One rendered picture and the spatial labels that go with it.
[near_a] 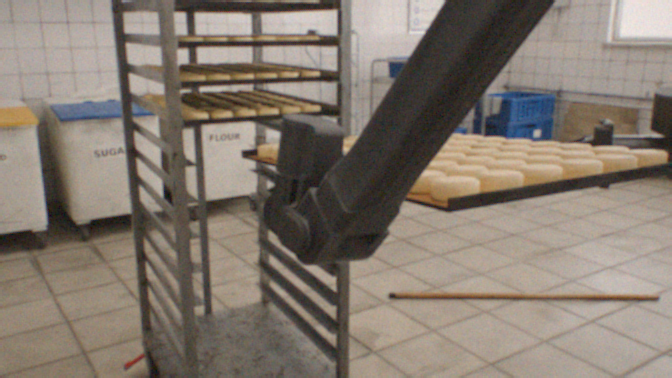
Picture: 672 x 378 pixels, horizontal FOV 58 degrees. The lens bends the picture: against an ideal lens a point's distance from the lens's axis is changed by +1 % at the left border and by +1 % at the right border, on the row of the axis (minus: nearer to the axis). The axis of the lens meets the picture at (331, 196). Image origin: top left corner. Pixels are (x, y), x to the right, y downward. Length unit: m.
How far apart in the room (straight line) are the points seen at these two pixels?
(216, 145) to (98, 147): 0.69
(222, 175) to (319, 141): 3.28
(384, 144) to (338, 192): 0.07
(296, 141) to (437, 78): 0.20
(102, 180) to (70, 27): 1.05
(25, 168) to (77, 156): 0.26
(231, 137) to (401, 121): 3.37
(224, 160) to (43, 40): 1.28
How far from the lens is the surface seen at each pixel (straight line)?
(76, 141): 3.56
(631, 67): 5.64
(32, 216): 3.61
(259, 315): 2.29
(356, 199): 0.51
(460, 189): 0.63
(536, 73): 6.17
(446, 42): 0.45
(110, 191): 3.65
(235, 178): 3.90
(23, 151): 3.52
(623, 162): 0.81
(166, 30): 1.43
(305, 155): 0.60
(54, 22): 4.16
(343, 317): 1.79
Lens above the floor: 1.17
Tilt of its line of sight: 16 degrees down
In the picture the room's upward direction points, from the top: straight up
